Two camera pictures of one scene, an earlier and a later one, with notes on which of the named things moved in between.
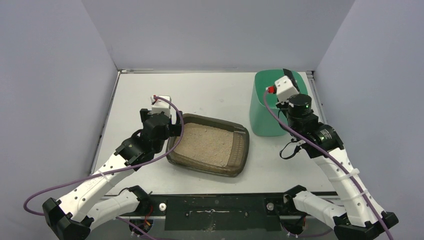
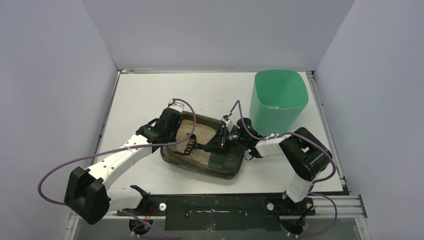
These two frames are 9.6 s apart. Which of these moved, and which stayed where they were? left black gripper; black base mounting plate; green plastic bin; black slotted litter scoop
Moved: black slotted litter scoop
Stayed: green plastic bin; left black gripper; black base mounting plate
